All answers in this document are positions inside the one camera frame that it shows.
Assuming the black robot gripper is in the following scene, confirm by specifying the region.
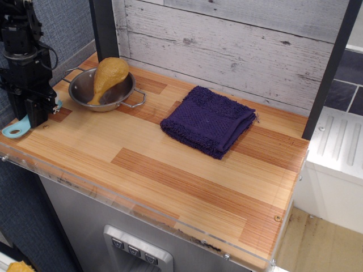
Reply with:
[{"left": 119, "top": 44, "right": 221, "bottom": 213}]
[{"left": 1, "top": 42, "right": 60, "bottom": 128}]

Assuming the light blue scrub brush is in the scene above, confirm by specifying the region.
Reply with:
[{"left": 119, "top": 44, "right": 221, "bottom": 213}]
[{"left": 1, "top": 99, "right": 63, "bottom": 139}]

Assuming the small metal pot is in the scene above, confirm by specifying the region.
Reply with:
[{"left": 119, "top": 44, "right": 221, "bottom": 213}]
[{"left": 62, "top": 67, "right": 146, "bottom": 112}]

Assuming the clear acrylic table guard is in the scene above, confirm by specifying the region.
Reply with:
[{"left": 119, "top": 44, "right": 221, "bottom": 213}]
[{"left": 1, "top": 134, "right": 283, "bottom": 271}]

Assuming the plastic chicken drumstick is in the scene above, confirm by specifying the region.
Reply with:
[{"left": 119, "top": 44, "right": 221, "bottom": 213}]
[{"left": 87, "top": 57, "right": 129, "bottom": 105}]

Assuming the grey toy fridge cabinet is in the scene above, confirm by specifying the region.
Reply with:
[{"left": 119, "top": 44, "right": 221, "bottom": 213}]
[{"left": 41, "top": 177, "right": 271, "bottom": 271}]

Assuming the yellow object bottom left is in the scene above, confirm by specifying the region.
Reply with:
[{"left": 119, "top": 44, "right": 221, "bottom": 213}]
[{"left": 6, "top": 261, "right": 35, "bottom": 272}]

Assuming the folded purple towel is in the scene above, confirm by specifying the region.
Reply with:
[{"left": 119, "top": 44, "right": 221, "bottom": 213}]
[{"left": 160, "top": 86, "right": 256, "bottom": 160}]

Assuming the white toy sink unit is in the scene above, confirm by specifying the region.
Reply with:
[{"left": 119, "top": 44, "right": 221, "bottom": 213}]
[{"left": 293, "top": 107, "right": 362, "bottom": 233}]

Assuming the black left post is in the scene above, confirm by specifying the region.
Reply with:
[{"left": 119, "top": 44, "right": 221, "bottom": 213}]
[{"left": 89, "top": 0, "right": 119, "bottom": 62}]

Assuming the black post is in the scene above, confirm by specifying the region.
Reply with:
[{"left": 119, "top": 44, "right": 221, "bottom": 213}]
[
  {"left": 89, "top": 0, "right": 119, "bottom": 62},
  {"left": 302, "top": 0, "right": 362, "bottom": 140}
]

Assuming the black right post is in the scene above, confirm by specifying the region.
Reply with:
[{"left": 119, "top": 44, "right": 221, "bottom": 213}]
[{"left": 302, "top": 0, "right": 362, "bottom": 140}]

